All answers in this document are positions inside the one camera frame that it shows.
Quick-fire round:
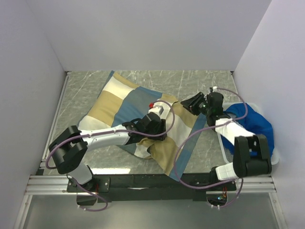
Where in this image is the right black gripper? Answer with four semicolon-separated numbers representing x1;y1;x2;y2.
180;92;212;116

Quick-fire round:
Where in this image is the blue beige patchwork pillowcase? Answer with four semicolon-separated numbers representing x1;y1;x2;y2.
78;71;206;180

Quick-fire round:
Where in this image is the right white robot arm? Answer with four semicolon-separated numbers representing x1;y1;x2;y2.
181;91;272;190

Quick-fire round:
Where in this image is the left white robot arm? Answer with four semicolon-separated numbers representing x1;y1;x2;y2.
46;112;167;192

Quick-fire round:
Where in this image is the blue cloth in basket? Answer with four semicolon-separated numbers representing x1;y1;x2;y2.
225;103;275;156

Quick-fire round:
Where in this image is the white plastic basket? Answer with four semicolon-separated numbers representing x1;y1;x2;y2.
217;102;279;166

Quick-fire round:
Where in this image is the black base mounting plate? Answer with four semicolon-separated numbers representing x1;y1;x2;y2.
66;173;238;203

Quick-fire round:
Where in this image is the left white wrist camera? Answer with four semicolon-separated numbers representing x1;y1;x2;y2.
148;103;165;119

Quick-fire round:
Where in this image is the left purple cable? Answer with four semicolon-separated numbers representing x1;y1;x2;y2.
45;100;176;212

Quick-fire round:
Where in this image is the purple cable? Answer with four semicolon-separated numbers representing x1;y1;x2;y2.
173;87;244;209
45;100;176;212

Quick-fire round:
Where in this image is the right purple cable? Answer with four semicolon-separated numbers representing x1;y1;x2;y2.
173;87;244;209

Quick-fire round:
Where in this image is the aluminium rail frame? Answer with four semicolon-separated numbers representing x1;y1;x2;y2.
25;175;276;195

